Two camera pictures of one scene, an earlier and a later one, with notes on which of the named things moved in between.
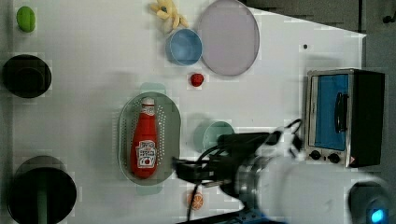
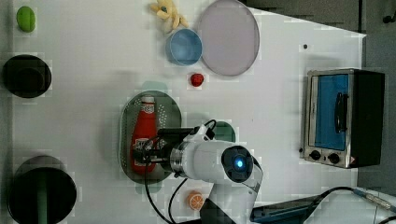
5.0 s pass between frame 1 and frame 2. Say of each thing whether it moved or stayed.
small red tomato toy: stayed
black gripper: moved
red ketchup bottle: stayed
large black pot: stayed
